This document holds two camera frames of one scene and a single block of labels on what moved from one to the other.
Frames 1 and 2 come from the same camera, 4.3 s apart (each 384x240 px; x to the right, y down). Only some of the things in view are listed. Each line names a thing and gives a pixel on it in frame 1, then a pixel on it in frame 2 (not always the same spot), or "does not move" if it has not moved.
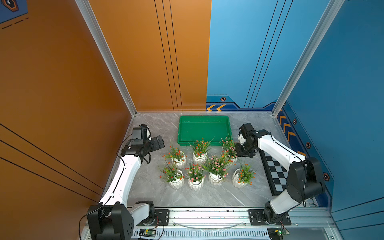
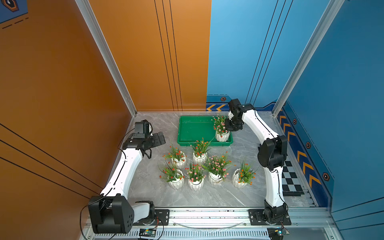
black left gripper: x=156 y=145 does not move
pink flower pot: x=229 y=149 -> x=222 y=134
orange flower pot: x=244 y=175 does not move
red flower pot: x=177 y=156 does not move
